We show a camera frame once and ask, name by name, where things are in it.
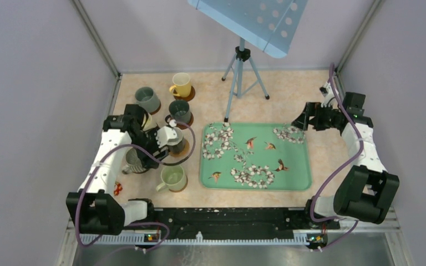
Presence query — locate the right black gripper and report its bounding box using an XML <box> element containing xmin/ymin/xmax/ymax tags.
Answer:
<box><xmin>291</xmin><ymin>102</ymin><xmax>342</xmax><ymax>131</ymax></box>

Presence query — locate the red owl sticker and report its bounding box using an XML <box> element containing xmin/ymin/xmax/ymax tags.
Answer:
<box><xmin>113</xmin><ymin>181</ymin><xmax>123</xmax><ymax>196</ymax></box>

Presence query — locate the grey ribbed mug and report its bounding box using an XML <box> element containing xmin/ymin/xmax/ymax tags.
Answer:
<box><xmin>135</xmin><ymin>86</ymin><xmax>161</xmax><ymax>112</ymax></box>

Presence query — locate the black white-lined mug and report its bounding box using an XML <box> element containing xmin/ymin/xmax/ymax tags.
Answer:
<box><xmin>168</xmin><ymin>127</ymin><xmax>186</xmax><ymax>156</ymax></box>

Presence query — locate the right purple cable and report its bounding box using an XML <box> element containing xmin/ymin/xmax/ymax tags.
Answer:
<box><xmin>308</xmin><ymin>63</ymin><xmax>365</xmax><ymax>251</ymax></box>

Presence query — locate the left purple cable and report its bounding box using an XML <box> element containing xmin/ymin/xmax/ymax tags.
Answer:
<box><xmin>74</xmin><ymin>119</ymin><xmax>197</xmax><ymax>254</ymax></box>

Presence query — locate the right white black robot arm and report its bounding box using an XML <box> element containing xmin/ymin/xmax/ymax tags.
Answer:
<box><xmin>292</xmin><ymin>93</ymin><xmax>399</xmax><ymax>228</ymax></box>

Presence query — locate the dark brown wooden coaster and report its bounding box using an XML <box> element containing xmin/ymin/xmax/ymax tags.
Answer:
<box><xmin>174</xmin><ymin>86</ymin><xmax>196</xmax><ymax>101</ymax></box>
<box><xmin>149</xmin><ymin>102</ymin><xmax>162</xmax><ymax>115</ymax></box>
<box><xmin>164</xmin><ymin>114</ymin><xmax>194</xmax><ymax>130</ymax></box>

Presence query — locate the light woven rattan coaster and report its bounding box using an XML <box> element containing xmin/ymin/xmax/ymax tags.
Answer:
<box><xmin>169</xmin><ymin>139</ymin><xmax>190</xmax><ymax>157</ymax></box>

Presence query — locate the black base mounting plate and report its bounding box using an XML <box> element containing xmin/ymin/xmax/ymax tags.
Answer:
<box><xmin>132</xmin><ymin>207</ymin><xmax>340</xmax><ymax>240</ymax></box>

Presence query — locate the grey striped mug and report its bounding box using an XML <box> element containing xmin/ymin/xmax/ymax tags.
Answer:
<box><xmin>121</xmin><ymin>148</ymin><xmax>149</xmax><ymax>175</ymax></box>

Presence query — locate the cream mug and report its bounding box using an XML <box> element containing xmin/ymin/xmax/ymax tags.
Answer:
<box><xmin>141</xmin><ymin>112</ymin><xmax>158</xmax><ymax>132</ymax></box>

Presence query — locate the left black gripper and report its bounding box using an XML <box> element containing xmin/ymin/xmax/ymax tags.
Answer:
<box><xmin>130</xmin><ymin>126</ymin><xmax>169</xmax><ymax>169</ymax></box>

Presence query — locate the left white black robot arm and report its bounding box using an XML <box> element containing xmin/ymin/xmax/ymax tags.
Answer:
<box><xmin>65</xmin><ymin>104</ymin><xmax>178</xmax><ymax>235</ymax></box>

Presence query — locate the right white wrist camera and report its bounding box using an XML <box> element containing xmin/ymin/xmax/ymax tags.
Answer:
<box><xmin>319</xmin><ymin>81</ymin><xmax>340</xmax><ymax>107</ymax></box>

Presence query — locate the purple cable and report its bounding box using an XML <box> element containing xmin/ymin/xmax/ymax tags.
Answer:
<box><xmin>308</xmin><ymin>63</ymin><xmax>365</xmax><ymax>251</ymax></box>
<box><xmin>74</xmin><ymin>119</ymin><xmax>197</xmax><ymax>254</ymax></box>

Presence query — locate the light green mug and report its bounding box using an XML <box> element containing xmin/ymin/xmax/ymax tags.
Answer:
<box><xmin>156</xmin><ymin>165</ymin><xmax>188</xmax><ymax>192</ymax></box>

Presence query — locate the green floral serving tray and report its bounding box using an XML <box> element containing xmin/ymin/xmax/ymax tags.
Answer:
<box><xmin>199</xmin><ymin>122</ymin><xmax>312</xmax><ymax>191</ymax></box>

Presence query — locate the yellow mug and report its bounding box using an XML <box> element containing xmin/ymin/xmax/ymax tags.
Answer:
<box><xmin>169</xmin><ymin>73</ymin><xmax>192</xmax><ymax>98</ymax></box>

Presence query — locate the blue tripod stand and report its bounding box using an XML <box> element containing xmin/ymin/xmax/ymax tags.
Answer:
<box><xmin>221</xmin><ymin>37</ymin><xmax>270</xmax><ymax>122</ymax></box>

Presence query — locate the blue perforated panel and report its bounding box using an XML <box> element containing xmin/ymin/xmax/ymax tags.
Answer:
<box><xmin>188</xmin><ymin>0</ymin><xmax>308</xmax><ymax>58</ymax></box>

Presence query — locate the dark grey mug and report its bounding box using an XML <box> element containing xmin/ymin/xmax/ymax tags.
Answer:
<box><xmin>165</xmin><ymin>100</ymin><xmax>192</xmax><ymax>124</ymax></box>

